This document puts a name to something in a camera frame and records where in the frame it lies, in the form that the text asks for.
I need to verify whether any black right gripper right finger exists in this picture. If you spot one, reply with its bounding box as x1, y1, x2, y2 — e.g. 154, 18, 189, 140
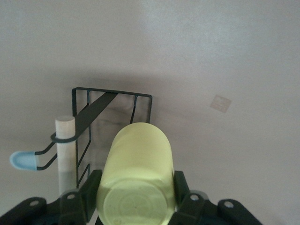
171, 170, 260, 225

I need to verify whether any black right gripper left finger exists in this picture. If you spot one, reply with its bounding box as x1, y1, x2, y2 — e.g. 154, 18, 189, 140
0, 170, 103, 225

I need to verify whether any yellow plastic cup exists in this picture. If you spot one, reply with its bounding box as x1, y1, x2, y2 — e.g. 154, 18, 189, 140
96, 121, 176, 225

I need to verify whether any black wire cup holder rack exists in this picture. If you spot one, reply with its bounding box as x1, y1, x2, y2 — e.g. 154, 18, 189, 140
9, 87, 153, 197

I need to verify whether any small square tape mark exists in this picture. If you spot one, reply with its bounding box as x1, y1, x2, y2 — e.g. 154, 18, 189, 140
209, 95, 232, 113

